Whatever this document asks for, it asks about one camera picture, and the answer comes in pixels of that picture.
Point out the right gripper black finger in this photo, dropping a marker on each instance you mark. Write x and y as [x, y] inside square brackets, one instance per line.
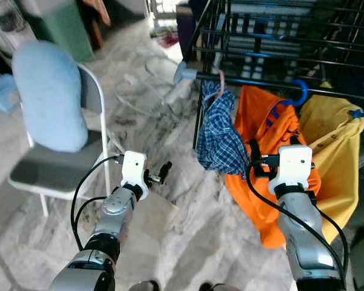
[295, 142]
[255, 154]

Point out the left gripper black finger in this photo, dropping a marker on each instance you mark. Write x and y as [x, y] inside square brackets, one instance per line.
[162, 179]
[166, 167]

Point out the orange shirt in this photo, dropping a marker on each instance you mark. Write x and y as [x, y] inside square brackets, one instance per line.
[255, 121]

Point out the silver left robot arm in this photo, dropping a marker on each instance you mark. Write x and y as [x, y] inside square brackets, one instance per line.
[112, 215]

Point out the pink plastic hanger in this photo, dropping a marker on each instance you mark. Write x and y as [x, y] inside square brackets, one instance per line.
[222, 82]

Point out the blue plaid shirt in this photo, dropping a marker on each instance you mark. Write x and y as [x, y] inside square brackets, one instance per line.
[221, 139]

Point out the flat cardboard piece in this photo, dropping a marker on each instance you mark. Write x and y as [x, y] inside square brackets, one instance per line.
[155, 215]

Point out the yellow shirt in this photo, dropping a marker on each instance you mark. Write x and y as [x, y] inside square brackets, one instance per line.
[333, 157]

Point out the black metal drying rack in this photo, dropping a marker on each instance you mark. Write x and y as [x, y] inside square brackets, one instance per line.
[255, 82]

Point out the white grey folding chair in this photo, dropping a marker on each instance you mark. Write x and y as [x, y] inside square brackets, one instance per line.
[54, 173]

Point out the robot left leg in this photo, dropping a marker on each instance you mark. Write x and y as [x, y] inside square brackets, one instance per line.
[144, 286]

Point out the robot leg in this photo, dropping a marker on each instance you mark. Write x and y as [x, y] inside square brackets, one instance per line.
[144, 286]
[221, 287]

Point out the robot right leg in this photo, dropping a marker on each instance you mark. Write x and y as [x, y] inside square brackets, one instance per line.
[221, 287]

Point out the light blue pillow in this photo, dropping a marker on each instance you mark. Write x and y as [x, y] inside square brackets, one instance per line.
[48, 97]

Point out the dark purple bin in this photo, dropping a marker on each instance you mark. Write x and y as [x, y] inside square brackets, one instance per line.
[186, 30]

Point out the brown wooden furniture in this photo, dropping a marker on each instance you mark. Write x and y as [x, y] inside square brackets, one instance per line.
[97, 21]

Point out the green bin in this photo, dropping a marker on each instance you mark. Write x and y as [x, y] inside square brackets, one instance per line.
[67, 30]

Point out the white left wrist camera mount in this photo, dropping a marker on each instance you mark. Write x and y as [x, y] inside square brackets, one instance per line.
[133, 167]

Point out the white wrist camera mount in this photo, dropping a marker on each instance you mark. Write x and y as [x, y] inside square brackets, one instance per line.
[133, 167]
[291, 163]

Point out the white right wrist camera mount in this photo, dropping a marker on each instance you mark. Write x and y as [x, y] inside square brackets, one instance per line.
[291, 163]

